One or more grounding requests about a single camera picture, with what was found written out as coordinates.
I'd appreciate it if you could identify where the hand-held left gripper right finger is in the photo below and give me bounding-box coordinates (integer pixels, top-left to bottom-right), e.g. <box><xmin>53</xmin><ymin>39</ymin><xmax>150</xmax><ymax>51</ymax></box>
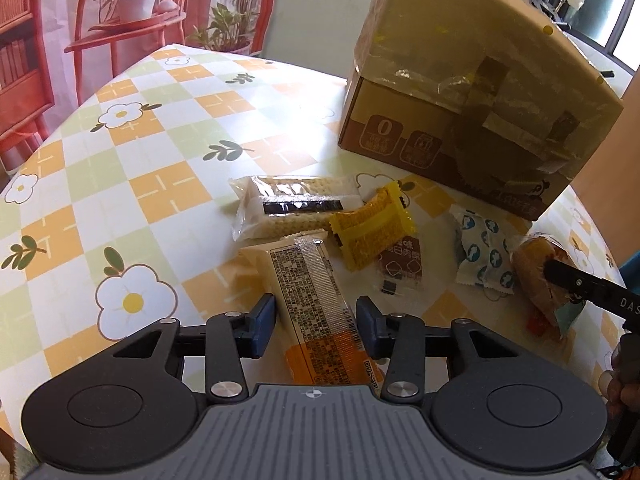
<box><xmin>356</xmin><ymin>296</ymin><xmax>516</xmax><ymax>405</ymax></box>

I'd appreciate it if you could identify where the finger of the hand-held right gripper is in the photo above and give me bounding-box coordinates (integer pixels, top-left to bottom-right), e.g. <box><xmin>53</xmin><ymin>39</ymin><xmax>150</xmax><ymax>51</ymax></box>
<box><xmin>544</xmin><ymin>258</ymin><xmax>608</xmax><ymax>311</ymax></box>

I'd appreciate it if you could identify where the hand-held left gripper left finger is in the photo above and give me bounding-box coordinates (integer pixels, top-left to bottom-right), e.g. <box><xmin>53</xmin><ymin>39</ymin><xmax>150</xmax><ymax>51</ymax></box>
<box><xmin>114</xmin><ymin>294</ymin><xmax>277</xmax><ymax>405</ymax></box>

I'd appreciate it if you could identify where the orange bread packet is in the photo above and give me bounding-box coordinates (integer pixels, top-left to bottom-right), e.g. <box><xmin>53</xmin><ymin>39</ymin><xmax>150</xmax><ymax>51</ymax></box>
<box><xmin>511</xmin><ymin>232</ymin><xmax>588</xmax><ymax>343</ymax></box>

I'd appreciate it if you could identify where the long orange bar packet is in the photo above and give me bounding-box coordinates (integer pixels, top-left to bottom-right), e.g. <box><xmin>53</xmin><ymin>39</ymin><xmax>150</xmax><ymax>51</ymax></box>
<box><xmin>239</xmin><ymin>229</ymin><xmax>386</xmax><ymax>402</ymax></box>

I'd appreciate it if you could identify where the small brown clear packet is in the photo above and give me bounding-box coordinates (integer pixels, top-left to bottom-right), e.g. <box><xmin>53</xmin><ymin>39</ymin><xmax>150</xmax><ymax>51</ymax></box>
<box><xmin>370</xmin><ymin>234</ymin><xmax>426</xmax><ymax>306</ymax></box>

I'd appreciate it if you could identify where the white packet with blue print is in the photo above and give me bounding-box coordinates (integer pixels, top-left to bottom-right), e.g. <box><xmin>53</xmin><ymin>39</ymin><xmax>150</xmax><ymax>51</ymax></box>
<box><xmin>448</xmin><ymin>205</ymin><xmax>516</xmax><ymax>293</ymax></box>

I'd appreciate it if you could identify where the yellow snack packet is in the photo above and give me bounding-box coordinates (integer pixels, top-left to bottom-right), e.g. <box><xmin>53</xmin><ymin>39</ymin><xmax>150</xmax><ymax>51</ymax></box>
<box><xmin>329</xmin><ymin>182</ymin><xmax>416</xmax><ymax>271</ymax></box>

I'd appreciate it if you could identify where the clear cracker packet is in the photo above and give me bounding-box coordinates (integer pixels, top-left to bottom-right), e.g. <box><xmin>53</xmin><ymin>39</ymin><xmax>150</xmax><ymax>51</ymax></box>
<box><xmin>229</xmin><ymin>174</ymin><xmax>363</xmax><ymax>241</ymax></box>

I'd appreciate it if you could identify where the cardboard box with plastic liner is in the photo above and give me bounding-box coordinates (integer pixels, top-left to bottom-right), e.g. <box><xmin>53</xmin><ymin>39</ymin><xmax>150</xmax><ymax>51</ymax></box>
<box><xmin>339</xmin><ymin>0</ymin><xmax>626</xmax><ymax>222</ymax></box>

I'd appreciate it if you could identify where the person's right hand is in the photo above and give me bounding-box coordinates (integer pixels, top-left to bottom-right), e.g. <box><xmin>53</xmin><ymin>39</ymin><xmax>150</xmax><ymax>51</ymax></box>
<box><xmin>606</xmin><ymin>332</ymin><xmax>640</xmax><ymax>421</ymax></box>

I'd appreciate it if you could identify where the floral checkered tablecloth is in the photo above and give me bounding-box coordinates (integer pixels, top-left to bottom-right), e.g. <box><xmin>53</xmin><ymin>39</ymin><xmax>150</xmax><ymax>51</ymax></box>
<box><xmin>0</xmin><ymin>42</ymin><xmax>640</xmax><ymax>466</ymax></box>

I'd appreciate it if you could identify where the window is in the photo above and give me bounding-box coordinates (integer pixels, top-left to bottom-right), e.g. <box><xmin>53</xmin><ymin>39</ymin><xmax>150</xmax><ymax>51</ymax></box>
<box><xmin>475</xmin><ymin>0</ymin><xmax>640</xmax><ymax>73</ymax></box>

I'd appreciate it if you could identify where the printed wall tapestry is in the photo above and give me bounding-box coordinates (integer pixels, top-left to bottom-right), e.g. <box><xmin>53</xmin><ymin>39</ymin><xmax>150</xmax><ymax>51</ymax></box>
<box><xmin>0</xmin><ymin>0</ymin><xmax>281</xmax><ymax>176</ymax></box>

